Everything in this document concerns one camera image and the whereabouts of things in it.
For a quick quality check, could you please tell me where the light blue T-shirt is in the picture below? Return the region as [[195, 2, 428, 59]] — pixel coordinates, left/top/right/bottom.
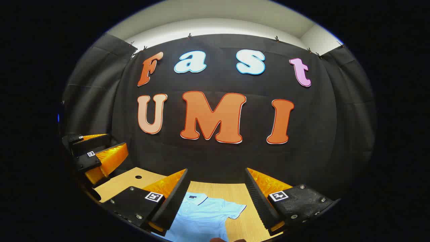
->
[[153, 192, 247, 242]]

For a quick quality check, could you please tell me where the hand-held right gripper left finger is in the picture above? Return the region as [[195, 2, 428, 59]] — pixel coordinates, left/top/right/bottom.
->
[[101, 168, 189, 237]]

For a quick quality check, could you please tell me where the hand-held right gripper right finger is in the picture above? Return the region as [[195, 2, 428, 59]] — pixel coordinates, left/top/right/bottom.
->
[[245, 167, 341, 236]]

